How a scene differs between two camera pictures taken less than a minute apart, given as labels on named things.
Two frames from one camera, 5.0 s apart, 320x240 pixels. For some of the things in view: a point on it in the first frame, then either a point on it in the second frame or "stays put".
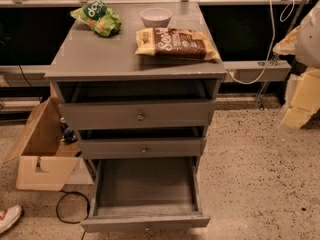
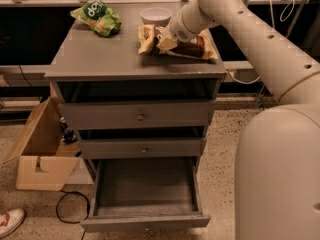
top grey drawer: (193, 113) stays put
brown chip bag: (175, 42) stays put
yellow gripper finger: (287, 46) -> (167, 44)
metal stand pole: (264, 89) stays put
